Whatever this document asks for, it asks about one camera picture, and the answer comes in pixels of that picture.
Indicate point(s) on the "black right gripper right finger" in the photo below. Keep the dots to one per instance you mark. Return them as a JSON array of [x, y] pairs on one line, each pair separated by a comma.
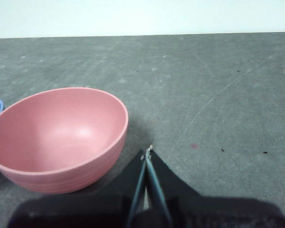
[[204, 211]]

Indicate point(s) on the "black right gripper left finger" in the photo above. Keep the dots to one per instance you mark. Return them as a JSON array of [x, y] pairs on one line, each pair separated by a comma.
[[90, 211]]

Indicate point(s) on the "red ribbed bowl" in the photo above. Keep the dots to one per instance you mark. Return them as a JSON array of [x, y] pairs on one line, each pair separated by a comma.
[[57, 140]]

